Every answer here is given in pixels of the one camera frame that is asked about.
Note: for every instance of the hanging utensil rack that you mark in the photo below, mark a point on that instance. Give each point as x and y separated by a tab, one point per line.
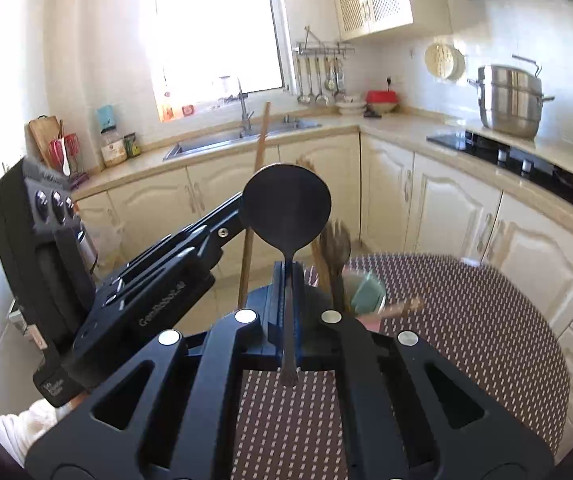
319	70

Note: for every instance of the pink utensil cup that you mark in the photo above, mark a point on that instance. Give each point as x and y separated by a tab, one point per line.
368	320

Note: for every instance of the small spice jar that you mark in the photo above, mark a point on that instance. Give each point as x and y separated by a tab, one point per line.
131	144

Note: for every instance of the cream round strainer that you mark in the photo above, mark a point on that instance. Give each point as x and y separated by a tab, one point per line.
444	61

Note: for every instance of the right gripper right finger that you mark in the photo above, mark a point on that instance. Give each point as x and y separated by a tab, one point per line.
406	412

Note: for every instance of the window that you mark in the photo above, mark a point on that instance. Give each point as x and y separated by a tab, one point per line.
208	53

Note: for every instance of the metal spoon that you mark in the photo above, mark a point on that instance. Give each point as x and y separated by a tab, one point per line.
294	205

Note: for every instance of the red utensil holder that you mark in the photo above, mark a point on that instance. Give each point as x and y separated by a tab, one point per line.
65	154

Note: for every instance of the cream lower cabinets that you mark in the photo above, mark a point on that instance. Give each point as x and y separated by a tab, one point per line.
396	191

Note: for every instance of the stacked white plates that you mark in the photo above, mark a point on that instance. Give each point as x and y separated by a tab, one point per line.
352	108

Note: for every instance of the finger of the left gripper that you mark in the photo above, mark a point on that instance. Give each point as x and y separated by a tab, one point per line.
206	232

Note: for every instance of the clear jar blue lid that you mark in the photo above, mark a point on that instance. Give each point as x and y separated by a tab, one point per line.
113	147

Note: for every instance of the red container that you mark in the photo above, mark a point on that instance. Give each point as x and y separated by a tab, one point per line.
382	101

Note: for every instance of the wooden cutting board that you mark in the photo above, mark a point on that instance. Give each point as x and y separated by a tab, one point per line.
47	134

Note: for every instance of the steel kitchen sink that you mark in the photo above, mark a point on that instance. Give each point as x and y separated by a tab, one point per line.
229	137

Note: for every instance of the person's left hand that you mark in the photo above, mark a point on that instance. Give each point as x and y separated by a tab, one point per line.
18	432

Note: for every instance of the stainless steel steamer pot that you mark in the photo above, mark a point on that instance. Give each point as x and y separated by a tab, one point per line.
510	99

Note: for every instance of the teal sheathed knife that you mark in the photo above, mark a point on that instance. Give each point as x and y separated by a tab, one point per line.
369	295

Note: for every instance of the black gas stove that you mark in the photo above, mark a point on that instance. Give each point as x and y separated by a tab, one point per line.
527	166

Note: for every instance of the chrome faucet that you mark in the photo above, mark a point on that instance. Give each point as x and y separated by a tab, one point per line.
246	115

